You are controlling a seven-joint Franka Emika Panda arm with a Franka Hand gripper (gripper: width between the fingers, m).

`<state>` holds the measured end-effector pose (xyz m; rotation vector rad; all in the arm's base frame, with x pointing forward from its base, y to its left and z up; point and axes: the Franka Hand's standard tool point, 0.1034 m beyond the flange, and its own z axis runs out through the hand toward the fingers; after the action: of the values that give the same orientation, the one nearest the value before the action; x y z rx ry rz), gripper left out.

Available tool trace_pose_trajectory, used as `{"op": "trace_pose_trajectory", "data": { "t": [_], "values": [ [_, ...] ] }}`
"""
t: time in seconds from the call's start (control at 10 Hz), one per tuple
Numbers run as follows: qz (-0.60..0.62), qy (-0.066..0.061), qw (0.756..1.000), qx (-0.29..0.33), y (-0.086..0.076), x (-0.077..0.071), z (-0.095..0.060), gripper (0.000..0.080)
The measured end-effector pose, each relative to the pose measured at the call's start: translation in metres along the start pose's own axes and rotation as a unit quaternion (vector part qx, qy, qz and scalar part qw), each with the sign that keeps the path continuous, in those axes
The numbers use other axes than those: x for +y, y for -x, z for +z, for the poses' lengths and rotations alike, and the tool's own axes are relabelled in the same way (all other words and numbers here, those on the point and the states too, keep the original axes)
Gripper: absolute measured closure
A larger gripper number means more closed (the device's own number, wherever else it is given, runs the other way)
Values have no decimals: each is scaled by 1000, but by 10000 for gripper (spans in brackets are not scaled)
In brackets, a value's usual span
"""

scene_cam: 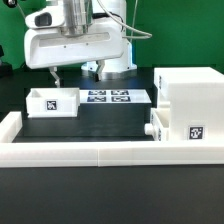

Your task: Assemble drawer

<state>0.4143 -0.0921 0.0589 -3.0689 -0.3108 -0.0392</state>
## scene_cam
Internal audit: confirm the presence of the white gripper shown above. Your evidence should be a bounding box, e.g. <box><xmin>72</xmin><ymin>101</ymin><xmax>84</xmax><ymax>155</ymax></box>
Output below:
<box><xmin>24</xmin><ymin>25</ymin><xmax>124</xmax><ymax>88</ymax></box>

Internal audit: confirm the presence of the white drawer box with knob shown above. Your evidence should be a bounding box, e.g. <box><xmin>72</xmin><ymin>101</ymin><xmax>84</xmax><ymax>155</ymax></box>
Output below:
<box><xmin>144</xmin><ymin>108</ymin><xmax>170</xmax><ymax>141</ymax></box>

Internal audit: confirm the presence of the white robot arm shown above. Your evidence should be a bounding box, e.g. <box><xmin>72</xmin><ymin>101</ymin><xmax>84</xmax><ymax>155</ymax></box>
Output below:
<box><xmin>24</xmin><ymin>0</ymin><xmax>133</xmax><ymax>86</ymax></box>

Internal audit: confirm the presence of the white drawer cabinet housing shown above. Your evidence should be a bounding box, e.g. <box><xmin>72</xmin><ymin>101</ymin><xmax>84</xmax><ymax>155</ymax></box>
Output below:
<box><xmin>154</xmin><ymin>67</ymin><xmax>224</xmax><ymax>142</ymax></box>

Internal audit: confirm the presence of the white base marker plate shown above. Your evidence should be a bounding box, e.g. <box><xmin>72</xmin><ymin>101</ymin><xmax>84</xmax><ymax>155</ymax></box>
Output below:
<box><xmin>80</xmin><ymin>89</ymin><xmax>151</xmax><ymax>104</ymax></box>

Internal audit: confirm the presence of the black device at left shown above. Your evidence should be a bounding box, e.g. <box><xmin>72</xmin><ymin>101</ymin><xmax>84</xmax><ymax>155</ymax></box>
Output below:
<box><xmin>0</xmin><ymin>45</ymin><xmax>13</xmax><ymax>78</ymax></box>

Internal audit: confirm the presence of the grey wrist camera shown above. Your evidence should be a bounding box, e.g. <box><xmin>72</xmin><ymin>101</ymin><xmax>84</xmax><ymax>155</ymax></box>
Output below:
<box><xmin>25</xmin><ymin>6</ymin><xmax>65</xmax><ymax>29</ymax></box>

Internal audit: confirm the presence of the white cable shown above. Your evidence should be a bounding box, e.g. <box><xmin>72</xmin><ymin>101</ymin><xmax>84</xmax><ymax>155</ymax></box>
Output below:
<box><xmin>96</xmin><ymin>0</ymin><xmax>153</xmax><ymax>40</ymax></box>

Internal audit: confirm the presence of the white plastic border wall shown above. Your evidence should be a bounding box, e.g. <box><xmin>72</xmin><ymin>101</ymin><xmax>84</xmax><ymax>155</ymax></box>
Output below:
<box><xmin>0</xmin><ymin>111</ymin><xmax>224</xmax><ymax>168</ymax></box>

